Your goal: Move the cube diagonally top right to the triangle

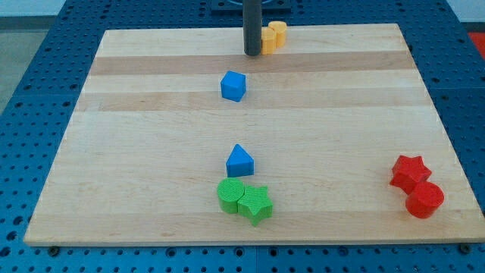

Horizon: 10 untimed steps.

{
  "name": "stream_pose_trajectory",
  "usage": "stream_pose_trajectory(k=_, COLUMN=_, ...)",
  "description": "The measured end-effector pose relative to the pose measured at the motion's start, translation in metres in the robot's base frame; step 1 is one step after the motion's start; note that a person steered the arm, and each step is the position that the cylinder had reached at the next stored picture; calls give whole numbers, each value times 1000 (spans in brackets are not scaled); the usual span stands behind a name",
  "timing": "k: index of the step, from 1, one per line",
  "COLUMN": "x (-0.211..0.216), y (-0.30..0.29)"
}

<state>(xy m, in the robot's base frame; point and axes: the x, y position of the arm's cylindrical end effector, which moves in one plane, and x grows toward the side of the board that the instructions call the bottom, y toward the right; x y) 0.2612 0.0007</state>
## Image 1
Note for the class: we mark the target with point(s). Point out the green star block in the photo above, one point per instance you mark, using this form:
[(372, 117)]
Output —
[(255, 204)]

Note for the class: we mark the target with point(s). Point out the blue cube block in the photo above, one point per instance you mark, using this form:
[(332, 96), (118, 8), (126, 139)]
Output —
[(233, 86)]

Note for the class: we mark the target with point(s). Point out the yellow cylinder block rear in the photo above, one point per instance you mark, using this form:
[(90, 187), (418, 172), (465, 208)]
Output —
[(280, 28)]

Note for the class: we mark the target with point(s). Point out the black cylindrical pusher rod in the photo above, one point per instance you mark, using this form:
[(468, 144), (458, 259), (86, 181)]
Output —
[(252, 21)]

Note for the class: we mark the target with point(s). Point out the red star block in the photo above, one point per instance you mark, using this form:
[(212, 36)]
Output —
[(408, 172)]

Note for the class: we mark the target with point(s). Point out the blue triangle block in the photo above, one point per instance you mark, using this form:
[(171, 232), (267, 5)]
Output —
[(240, 163)]

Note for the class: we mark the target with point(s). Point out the yellow hexagon block front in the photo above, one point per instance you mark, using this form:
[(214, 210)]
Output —
[(268, 41)]

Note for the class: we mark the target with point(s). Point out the wooden board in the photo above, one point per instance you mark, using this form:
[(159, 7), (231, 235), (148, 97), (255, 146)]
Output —
[(325, 118)]

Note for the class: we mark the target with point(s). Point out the red cylinder block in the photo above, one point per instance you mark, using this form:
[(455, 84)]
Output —
[(424, 200)]

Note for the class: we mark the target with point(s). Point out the green cylinder block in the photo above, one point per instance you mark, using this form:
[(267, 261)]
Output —
[(229, 191)]

